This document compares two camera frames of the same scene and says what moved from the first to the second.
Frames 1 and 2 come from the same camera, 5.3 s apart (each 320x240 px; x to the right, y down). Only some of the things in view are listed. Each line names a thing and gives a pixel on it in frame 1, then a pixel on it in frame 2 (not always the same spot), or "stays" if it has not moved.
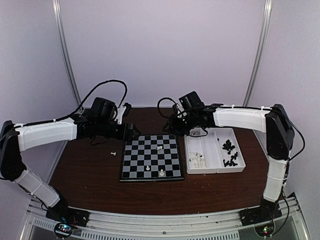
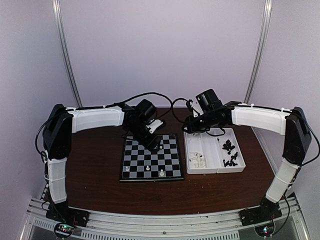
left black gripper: x=128 y=132 → x=150 y=143
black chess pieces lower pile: x=231 y=162 stays
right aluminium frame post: x=266 y=19 stays
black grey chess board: x=152 y=157 stays
